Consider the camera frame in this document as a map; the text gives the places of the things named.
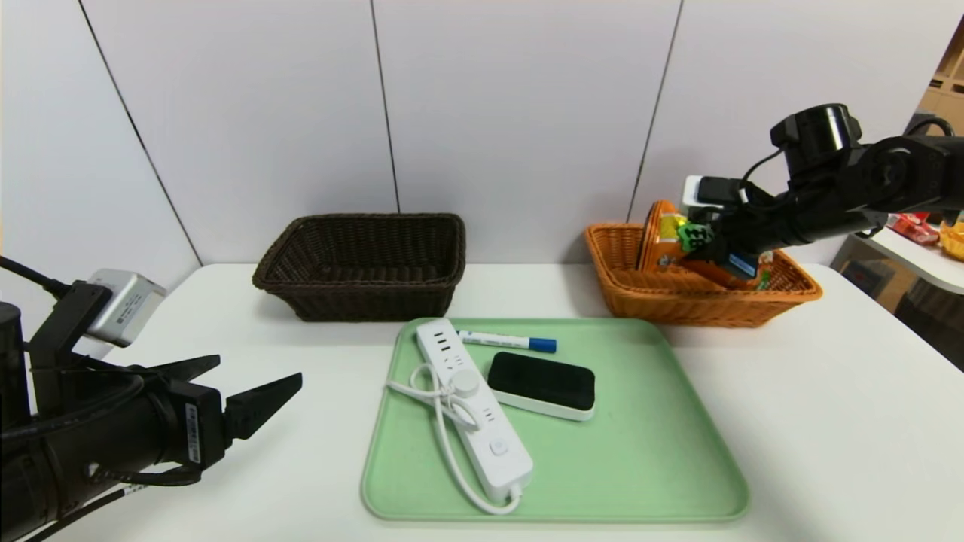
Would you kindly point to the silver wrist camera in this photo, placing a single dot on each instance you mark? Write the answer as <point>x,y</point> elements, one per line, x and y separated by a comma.
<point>128,309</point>
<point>712,192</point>

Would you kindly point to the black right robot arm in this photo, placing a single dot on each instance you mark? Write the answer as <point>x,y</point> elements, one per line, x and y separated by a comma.
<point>904,173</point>

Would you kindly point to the black and white board eraser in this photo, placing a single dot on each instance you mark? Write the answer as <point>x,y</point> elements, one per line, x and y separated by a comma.
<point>538,380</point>

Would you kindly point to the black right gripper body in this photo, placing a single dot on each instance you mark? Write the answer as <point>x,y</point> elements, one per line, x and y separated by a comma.
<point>729,242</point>

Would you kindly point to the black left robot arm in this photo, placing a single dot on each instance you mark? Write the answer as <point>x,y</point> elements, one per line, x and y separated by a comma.
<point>30,482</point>

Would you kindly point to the orange wicker basket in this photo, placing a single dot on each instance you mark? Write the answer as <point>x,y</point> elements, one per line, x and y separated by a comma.
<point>678,305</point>

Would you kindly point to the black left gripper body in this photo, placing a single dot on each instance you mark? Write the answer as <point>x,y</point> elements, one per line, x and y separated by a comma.
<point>197,427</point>

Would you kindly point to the orange snack bag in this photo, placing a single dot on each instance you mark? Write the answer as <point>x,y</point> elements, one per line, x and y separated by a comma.
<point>659,241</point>

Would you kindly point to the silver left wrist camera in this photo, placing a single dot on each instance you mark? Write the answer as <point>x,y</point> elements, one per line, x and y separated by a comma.
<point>128,309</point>

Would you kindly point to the box under side table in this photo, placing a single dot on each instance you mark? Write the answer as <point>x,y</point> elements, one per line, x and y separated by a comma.
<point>862,278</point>

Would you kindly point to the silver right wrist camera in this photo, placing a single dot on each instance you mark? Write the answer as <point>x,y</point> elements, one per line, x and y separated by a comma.
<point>712,192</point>

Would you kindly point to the light green plastic tray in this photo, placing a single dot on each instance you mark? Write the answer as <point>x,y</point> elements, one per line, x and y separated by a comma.
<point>602,452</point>

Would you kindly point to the black left camera bracket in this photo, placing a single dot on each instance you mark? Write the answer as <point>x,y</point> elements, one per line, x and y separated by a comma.
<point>64,339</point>

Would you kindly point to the red snack packet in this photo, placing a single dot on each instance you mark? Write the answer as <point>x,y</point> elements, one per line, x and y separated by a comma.
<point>915,229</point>

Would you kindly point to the white marker with blue cap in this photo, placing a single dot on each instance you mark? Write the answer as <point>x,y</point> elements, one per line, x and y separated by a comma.
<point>504,340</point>

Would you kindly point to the wooden shelf unit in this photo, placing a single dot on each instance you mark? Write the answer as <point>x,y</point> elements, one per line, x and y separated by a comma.
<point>947,83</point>

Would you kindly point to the white side table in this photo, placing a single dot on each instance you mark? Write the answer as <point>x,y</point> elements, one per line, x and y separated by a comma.
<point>911,260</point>

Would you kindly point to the dark brown wicker basket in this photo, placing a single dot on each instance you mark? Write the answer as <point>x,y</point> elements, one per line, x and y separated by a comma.
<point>361,301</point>

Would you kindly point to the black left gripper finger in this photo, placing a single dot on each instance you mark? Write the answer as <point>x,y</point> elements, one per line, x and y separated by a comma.
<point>188,366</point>
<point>260,403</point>

